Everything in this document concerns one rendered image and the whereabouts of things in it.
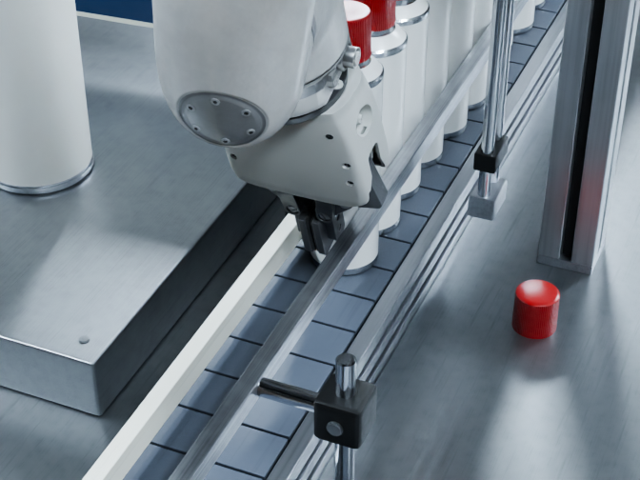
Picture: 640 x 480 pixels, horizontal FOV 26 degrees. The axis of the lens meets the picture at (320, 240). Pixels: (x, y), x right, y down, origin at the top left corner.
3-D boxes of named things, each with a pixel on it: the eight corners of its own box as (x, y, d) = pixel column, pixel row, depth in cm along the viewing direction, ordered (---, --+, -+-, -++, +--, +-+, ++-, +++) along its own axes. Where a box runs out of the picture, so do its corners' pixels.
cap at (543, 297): (555, 341, 105) (560, 307, 103) (510, 336, 105) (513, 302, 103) (557, 313, 107) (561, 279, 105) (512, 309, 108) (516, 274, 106)
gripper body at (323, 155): (384, 34, 85) (399, 150, 94) (233, 6, 88) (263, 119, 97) (339, 126, 81) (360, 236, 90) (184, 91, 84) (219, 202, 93)
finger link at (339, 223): (364, 172, 94) (374, 230, 99) (320, 162, 95) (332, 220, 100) (347, 209, 92) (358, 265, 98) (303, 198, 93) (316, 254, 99)
